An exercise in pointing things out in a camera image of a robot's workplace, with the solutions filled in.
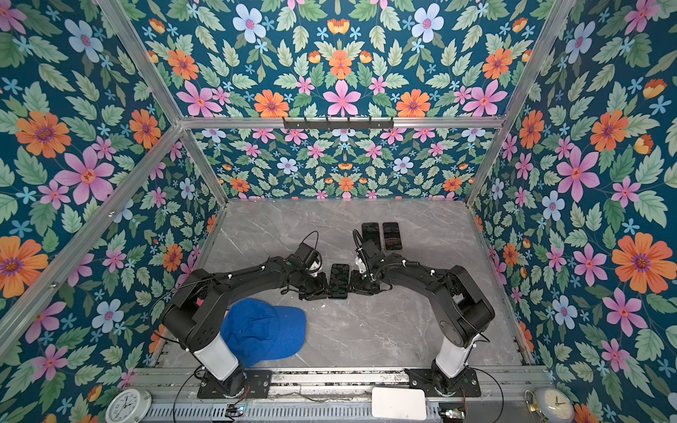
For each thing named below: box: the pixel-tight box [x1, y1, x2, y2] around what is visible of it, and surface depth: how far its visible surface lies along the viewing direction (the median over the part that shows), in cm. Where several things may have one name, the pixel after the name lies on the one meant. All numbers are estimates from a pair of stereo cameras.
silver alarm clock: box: [535, 386, 576, 423], surface depth 68 cm
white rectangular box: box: [371, 386, 427, 421], surface depth 68 cm
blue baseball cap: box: [220, 298, 308, 368], surface depth 82 cm
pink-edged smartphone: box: [382, 222, 403, 251], surface depth 110 cm
